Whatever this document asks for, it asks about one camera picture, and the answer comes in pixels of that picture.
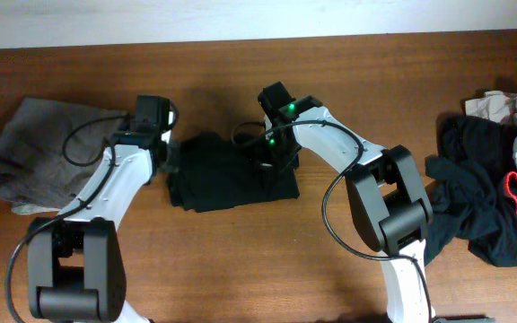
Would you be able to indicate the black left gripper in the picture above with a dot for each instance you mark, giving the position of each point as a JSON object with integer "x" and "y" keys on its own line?
{"x": 171, "y": 152}

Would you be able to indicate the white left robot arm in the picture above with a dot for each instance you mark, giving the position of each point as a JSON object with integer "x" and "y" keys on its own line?
{"x": 75, "y": 268}

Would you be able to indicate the dark teal black garment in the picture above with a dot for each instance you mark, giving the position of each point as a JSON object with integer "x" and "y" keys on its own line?
{"x": 469, "y": 203}

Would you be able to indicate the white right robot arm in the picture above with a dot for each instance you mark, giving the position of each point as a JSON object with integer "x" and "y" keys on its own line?
{"x": 387, "y": 198}

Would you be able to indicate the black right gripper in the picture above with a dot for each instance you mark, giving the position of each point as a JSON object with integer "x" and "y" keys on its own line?
{"x": 265, "y": 165}

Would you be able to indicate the grey folded shirt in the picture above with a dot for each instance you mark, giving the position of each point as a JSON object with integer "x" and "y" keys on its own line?
{"x": 48, "y": 151}

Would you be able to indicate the black logo t-shirt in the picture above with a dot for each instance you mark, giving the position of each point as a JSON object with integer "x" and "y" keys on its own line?
{"x": 214, "y": 175}

